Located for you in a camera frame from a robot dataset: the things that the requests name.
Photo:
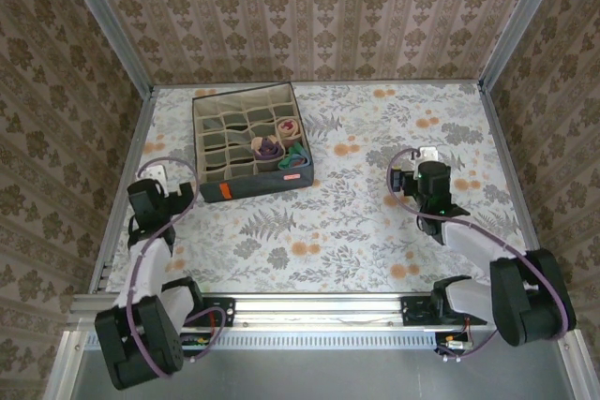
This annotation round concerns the dark fabric sock organizer box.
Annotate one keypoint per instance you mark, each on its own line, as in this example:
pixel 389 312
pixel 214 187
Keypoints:
pixel 258 185

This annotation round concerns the tan sock with maroon toe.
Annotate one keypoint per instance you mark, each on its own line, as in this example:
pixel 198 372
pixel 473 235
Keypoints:
pixel 287 129

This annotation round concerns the floral tablecloth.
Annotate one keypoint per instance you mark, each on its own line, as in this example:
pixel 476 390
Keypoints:
pixel 244 273

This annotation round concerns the aluminium frame cross rail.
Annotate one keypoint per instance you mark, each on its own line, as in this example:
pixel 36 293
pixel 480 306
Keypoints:
pixel 319 308

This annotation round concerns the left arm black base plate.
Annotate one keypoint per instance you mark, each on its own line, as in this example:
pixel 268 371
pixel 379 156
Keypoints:
pixel 225 313

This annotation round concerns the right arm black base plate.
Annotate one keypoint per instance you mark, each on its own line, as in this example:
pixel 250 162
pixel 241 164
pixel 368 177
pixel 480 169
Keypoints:
pixel 415 313

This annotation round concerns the teal sock with green toe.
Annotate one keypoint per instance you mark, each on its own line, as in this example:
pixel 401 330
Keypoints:
pixel 295 158

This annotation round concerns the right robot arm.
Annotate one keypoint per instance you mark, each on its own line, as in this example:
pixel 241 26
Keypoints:
pixel 529 297

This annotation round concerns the grey metal panel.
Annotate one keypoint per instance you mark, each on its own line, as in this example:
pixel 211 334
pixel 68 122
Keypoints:
pixel 319 376

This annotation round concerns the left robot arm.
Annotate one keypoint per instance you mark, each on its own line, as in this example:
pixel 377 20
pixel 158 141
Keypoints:
pixel 136 344

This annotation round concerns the purple sock with tan toe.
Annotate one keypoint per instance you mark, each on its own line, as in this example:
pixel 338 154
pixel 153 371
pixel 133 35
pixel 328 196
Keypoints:
pixel 268 149

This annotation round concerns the aluminium frame post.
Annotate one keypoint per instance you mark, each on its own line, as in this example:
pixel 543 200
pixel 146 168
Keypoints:
pixel 520 20
pixel 107 20

